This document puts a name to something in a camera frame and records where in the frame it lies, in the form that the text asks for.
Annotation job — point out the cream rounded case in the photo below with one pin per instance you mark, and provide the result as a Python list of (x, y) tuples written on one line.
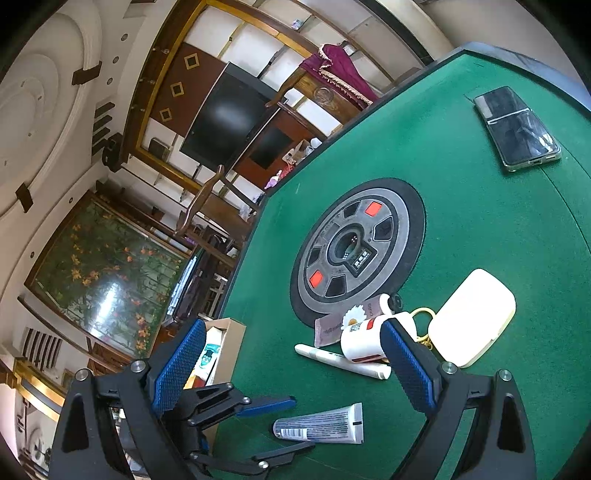
[(471, 318)]

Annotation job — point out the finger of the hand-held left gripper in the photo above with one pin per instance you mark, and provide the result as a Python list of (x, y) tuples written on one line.
[(268, 405), (258, 464)]

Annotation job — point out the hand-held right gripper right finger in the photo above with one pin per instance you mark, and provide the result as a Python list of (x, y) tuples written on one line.
[(406, 369)]

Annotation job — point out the black smartphone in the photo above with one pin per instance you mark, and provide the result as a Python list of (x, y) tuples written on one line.
[(517, 129)]

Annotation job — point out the round table centre panel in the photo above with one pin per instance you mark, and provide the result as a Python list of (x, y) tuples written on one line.
[(360, 249)]

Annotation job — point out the white gadget with red label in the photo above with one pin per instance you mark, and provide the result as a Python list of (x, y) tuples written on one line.
[(360, 344)]

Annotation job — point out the wooden chair with maroon cloth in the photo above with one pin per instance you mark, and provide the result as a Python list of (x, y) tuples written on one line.
[(337, 74)]

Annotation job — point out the tissue packet with blue cartoon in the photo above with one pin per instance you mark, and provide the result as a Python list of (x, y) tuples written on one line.
[(210, 360)]

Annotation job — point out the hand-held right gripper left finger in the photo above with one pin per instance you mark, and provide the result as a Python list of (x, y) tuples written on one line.
[(180, 364)]

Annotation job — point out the cardboard box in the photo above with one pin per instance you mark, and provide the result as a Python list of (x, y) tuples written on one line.
[(233, 350)]

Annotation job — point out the grey tube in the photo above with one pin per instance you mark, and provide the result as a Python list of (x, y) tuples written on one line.
[(318, 422)]

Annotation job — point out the floral wall painting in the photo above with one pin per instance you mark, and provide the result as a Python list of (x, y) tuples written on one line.
[(106, 272)]

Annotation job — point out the black wall lamp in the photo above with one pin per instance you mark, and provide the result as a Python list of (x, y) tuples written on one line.
[(114, 152)]

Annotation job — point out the white tube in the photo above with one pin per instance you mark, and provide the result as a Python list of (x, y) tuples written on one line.
[(323, 354)]

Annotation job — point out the black television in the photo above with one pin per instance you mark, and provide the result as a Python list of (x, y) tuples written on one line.
[(226, 115)]

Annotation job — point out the pink hand cream tube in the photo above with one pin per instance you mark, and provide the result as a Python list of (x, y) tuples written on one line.
[(330, 330)]

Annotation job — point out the cluttered wooden desk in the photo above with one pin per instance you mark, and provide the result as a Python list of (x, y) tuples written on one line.
[(291, 161)]

